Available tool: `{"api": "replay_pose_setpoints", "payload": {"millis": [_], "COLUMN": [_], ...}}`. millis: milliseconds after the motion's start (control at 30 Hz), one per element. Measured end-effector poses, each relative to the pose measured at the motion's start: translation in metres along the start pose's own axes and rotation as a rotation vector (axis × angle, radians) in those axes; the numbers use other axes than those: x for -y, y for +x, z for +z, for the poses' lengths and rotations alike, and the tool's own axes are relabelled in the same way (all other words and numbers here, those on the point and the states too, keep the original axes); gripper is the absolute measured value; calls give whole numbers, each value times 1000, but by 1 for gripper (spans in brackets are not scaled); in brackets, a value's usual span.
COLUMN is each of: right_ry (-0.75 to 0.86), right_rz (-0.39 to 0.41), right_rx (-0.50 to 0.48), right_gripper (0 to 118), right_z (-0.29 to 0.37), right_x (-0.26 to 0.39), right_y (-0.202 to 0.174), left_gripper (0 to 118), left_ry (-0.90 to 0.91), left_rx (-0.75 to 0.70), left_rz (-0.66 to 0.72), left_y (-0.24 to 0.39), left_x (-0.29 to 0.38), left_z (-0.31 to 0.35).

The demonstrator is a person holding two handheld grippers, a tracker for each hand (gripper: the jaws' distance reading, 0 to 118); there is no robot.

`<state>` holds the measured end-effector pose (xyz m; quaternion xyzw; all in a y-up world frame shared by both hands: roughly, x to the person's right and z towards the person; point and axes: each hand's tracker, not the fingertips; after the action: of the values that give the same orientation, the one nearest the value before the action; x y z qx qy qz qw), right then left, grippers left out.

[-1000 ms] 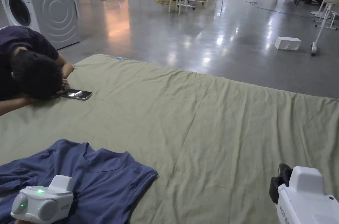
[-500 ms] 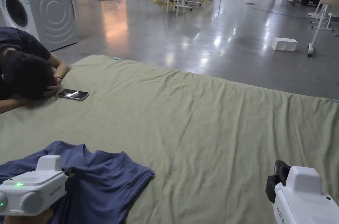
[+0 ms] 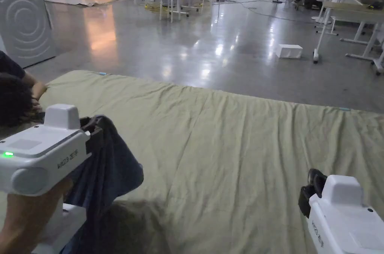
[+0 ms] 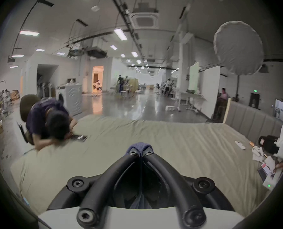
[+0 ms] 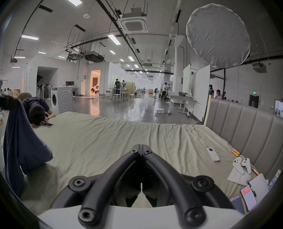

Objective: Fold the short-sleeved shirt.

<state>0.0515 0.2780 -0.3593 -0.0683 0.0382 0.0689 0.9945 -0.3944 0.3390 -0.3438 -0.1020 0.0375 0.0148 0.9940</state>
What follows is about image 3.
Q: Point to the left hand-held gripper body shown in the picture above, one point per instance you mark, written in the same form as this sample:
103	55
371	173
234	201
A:
45	149

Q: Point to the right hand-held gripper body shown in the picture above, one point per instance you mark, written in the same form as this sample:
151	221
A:
345	221

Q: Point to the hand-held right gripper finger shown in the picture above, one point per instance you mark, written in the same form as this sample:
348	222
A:
316	180

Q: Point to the dark blue garment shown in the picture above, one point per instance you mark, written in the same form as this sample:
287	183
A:
111	170

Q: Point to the person's left hand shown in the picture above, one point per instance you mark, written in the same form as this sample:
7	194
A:
27	221

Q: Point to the bed with pale green sheet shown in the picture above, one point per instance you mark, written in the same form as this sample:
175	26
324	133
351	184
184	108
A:
240	161

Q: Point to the white washing machine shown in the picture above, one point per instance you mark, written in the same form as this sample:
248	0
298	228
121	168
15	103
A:
25	20

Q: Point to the white box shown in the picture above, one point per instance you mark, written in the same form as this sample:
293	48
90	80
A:
289	51

